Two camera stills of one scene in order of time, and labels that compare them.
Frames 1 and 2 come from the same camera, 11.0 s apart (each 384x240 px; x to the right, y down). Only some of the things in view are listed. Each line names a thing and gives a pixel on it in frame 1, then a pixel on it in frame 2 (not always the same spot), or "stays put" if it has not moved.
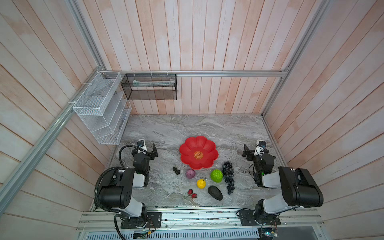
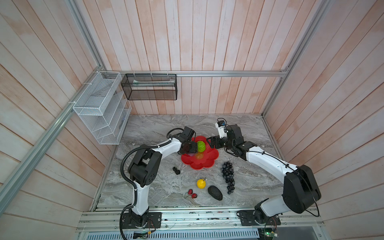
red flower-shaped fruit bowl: x=198 y=152 stays put
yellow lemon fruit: x=201 y=183 stays put
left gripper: x=154 y=151 to x=194 y=148
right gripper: x=251 y=153 to x=213 y=139
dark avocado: x=215 y=192 stays put
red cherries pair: x=194 y=195 stays put
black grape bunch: x=227 y=172 stays put
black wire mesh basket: x=150 y=86 stays put
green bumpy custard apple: x=216 y=176 to x=201 y=146
